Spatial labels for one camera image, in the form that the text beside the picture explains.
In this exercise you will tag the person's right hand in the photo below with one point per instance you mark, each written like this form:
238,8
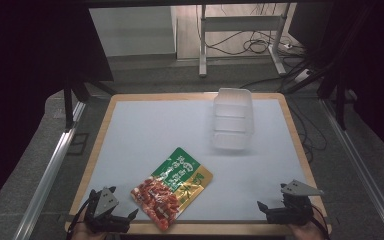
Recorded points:
308,230

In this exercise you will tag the black stand legs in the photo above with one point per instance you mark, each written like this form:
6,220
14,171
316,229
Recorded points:
69,106
340,100

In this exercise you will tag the dark floor plate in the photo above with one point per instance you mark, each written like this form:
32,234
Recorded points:
78,144

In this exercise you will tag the white board panel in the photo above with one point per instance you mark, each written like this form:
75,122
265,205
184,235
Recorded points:
133,31

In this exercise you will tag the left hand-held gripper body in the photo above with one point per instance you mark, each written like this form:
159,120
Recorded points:
106,203

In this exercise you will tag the aluminium rail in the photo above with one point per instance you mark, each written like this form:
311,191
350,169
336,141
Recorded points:
360,166
51,170

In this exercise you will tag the green red yellow food packet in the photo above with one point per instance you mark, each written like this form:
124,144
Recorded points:
171,188

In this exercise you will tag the white metal stand frame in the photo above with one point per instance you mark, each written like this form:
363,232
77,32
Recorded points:
243,23

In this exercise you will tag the person's left hand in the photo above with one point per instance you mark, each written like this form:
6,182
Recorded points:
86,233

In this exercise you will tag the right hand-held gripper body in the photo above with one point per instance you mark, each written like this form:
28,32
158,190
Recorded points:
296,203

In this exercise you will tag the dark curtain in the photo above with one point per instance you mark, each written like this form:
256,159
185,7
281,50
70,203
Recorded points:
373,66
23,66

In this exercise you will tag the clear plastic container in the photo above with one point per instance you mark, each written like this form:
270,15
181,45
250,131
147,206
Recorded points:
233,118

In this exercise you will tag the white power strip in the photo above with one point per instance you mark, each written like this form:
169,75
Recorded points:
303,75

